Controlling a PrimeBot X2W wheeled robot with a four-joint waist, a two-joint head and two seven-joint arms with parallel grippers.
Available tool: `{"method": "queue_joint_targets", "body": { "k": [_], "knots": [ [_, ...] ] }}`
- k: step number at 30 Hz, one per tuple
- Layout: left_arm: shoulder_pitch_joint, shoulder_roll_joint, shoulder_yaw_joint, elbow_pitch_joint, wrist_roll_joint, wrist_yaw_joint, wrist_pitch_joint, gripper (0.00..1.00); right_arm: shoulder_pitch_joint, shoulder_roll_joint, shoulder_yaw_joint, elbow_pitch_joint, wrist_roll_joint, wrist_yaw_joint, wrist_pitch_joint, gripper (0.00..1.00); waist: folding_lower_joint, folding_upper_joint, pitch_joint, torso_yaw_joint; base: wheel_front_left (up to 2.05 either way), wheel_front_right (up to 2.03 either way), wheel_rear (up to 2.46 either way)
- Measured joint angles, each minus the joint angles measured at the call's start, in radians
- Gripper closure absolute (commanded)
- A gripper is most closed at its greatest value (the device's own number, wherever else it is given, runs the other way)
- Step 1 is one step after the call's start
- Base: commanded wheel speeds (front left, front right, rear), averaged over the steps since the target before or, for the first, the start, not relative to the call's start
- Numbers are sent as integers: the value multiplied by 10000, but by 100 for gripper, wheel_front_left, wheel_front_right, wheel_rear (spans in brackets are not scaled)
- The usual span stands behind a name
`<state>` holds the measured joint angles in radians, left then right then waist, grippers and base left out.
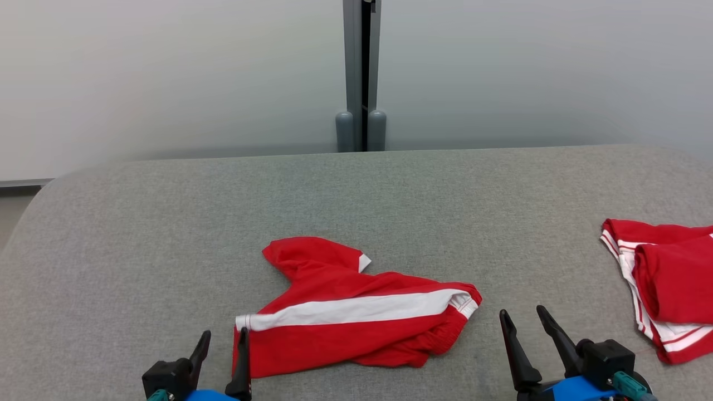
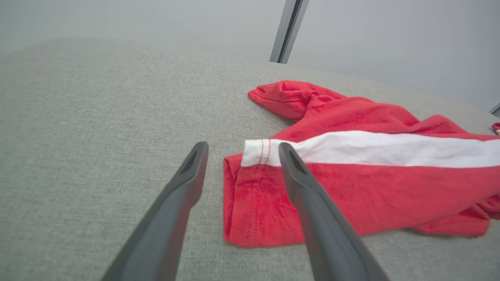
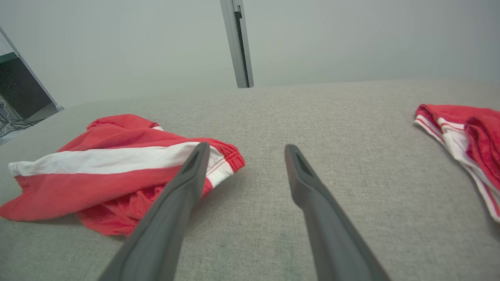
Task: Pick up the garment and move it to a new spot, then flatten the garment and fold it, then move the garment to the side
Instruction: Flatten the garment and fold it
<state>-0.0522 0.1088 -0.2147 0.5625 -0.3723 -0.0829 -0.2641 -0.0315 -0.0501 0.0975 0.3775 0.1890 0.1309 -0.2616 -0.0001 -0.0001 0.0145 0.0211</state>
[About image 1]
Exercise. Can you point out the grey partition post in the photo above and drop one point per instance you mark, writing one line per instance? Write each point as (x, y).
(353, 55)

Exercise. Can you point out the red shorts with white stripe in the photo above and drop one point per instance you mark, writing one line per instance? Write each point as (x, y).
(345, 328)

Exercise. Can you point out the red jersey with white sleeves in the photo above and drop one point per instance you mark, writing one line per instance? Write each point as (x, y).
(674, 278)

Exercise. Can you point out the grey cylinder post foot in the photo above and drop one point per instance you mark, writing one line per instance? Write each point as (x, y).
(377, 132)
(345, 133)

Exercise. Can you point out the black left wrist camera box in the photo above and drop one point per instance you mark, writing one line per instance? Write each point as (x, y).
(167, 377)

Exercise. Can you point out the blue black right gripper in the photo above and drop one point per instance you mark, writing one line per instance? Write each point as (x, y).
(574, 392)

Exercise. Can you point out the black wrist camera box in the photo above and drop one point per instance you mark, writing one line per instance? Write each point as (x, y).
(607, 361)
(167, 377)

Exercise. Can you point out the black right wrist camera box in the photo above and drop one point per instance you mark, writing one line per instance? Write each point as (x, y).
(607, 361)

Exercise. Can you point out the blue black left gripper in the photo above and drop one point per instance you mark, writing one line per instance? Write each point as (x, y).
(211, 396)

